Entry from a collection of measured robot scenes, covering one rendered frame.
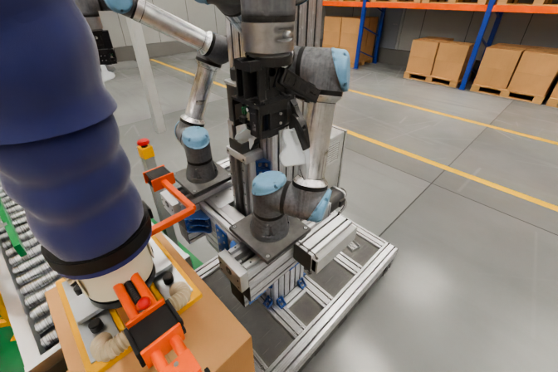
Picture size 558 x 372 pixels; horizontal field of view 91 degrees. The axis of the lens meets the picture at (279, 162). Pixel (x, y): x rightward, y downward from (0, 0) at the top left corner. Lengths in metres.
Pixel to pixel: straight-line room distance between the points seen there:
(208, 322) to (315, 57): 0.84
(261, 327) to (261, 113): 1.51
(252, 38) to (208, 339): 0.82
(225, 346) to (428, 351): 1.45
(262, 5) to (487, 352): 2.21
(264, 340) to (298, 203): 1.03
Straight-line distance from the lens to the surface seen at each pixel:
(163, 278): 0.92
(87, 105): 0.59
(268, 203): 0.92
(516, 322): 2.54
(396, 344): 2.11
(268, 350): 1.74
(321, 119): 0.83
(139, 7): 1.14
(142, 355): 0.70
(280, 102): 0.43
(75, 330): 0.96
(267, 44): 0.40
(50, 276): 1.95
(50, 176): 0.62
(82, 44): 0.59
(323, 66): 0.81
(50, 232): 0.72
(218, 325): 0.98
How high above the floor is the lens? 1.80
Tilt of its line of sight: 32 degrees down
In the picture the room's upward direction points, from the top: straight up
